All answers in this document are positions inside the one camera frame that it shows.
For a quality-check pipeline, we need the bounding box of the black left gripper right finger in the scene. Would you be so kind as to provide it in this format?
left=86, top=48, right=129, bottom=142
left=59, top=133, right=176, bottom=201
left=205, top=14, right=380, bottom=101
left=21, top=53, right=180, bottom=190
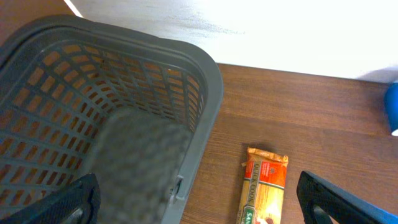
left=297, top=171, right=397, bottom=223

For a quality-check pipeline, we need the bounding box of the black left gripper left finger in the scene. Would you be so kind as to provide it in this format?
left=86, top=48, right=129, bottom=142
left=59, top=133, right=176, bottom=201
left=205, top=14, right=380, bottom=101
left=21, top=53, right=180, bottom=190
left=1, top=173, right=100, bottom=224

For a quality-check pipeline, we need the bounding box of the orange red spaghetti packet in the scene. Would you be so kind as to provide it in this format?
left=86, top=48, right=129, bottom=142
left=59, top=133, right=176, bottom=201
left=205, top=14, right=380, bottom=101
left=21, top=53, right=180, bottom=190
left=236, top=147, right=289, bottom=224

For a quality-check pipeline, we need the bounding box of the yellow wet wipes pack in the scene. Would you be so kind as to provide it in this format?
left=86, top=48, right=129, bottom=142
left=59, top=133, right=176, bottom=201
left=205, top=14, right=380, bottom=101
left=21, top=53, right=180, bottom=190
left=384, top=80, right=398, bottom=137

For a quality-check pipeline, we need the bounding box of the grey plastic mesh basket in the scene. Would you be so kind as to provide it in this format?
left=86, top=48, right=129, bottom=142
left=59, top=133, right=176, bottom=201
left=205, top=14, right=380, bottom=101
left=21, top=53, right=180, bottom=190
left=1, top=15, right=223, bottom=223

